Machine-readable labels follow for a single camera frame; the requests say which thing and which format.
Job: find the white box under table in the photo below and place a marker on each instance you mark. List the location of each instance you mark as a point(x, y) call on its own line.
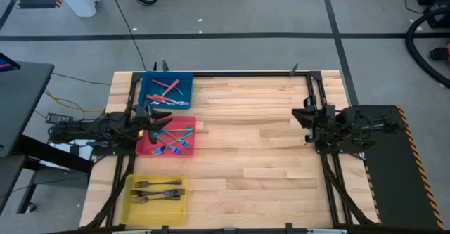
point(65, 146)

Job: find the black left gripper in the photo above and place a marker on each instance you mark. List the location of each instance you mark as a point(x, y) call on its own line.
point(142, 119)

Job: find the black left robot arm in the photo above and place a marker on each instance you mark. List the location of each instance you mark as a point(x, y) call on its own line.
point(88, 126)

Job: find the orange and black shop vacuum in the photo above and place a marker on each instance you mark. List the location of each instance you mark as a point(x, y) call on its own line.
point(439, 53)

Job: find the black caster wheel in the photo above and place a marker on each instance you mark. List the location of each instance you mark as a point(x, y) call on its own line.
point(30, 207)

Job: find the dark grey desk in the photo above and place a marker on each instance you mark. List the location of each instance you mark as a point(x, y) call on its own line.
point(21, 104)

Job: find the red translucent plastic bin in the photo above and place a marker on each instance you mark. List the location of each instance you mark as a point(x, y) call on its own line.
point(184, 121)

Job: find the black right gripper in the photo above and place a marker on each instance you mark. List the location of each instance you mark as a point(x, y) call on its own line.
point(327, 121)

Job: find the black aluminium table frame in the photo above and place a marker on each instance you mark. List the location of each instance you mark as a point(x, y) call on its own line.
point(246, 73)

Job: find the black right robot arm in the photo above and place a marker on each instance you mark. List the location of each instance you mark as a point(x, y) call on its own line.
point(365, 125)

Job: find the yellow translucent plastic bin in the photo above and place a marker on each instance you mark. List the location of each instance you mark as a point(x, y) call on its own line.
point(154, 213)

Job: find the black desk monitor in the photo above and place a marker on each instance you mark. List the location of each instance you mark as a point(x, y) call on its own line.
point(7, 63)

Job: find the blue plastic bin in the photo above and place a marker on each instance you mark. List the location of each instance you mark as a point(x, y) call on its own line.
point(184, 86)

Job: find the black power brick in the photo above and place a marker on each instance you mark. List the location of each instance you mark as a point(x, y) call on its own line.
point(59, 118)

